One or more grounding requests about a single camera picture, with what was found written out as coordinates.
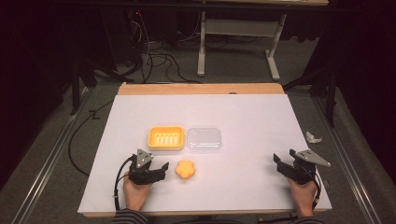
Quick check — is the white metal desk frame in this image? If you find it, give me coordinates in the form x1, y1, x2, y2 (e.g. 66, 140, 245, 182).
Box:
196, 8, 288, 82

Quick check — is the yellow flower-shaped soap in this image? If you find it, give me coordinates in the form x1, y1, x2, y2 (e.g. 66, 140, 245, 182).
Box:
175, 160, 196, 180

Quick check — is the clear plastic lid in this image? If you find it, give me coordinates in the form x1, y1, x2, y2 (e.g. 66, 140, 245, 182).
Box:
186, 127, 222, 153

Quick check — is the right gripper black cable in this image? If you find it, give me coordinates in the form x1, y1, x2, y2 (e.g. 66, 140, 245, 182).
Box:
311, 164, 322, 211

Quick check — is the person's left hand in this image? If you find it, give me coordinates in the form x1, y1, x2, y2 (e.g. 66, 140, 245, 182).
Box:
122, 171, 153, 213

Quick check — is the black metal stand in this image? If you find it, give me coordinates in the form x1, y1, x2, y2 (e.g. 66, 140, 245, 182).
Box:
282, 62, 338, 129
68, 55, 98, 117

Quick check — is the person's right hand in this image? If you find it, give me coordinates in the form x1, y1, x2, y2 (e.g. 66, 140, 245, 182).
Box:
286, 176, 318, 217

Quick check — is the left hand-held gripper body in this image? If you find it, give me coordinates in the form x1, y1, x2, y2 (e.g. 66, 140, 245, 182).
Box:
128, 148, 166, 187

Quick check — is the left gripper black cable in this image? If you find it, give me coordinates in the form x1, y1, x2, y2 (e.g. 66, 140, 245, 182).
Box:
112, 155, 135, 212

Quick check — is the wooden table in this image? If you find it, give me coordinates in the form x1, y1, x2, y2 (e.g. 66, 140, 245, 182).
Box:
83, 82, 327, 218

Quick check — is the black floor cable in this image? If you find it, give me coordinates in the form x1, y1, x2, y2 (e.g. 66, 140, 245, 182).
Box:
67, 100, 115, 177

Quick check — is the person's left striped sleeve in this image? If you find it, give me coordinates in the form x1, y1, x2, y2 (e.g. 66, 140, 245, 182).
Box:
111, 208, 149, 224

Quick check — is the yellow soap dish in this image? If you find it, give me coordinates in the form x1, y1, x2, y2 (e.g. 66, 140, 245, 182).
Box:
147, 125, 186, 151

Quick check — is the white table mat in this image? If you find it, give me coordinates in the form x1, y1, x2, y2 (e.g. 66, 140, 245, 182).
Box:
78, 94, 332, 215

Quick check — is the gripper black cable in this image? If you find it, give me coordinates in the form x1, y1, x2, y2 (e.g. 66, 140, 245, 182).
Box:
112, 155, 135, 212
311, 164, 322, 211

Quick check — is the crumpled white paper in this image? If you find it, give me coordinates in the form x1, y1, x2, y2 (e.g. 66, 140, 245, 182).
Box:
304, 131, 323, 145

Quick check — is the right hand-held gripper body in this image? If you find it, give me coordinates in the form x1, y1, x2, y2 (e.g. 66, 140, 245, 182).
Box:
276, 148, 332, 186

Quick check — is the tangle of black cables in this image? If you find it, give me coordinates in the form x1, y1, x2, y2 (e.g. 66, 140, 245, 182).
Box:
124, 12, 204, 85

